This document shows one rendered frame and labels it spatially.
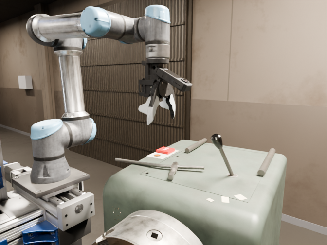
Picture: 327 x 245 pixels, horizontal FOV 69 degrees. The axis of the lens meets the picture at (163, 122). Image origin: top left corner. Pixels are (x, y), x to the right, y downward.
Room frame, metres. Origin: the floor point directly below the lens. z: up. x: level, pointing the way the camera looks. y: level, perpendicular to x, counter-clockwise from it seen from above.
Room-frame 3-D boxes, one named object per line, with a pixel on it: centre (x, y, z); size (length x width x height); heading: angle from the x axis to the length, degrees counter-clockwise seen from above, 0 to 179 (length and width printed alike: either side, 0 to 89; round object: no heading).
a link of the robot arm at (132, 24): (0.82, 0.11, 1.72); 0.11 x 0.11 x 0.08; 54
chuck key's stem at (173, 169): (0.73, -0.03, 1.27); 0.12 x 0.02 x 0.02; 170
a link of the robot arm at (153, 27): (0.78, 0.02, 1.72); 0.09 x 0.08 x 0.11; 54
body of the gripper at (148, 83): (0.78, 0.02, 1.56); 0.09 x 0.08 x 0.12; 58
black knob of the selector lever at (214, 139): (0.68, -0.16, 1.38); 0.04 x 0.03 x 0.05; 148
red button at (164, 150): (0.97, -0.01, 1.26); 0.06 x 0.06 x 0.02; 58
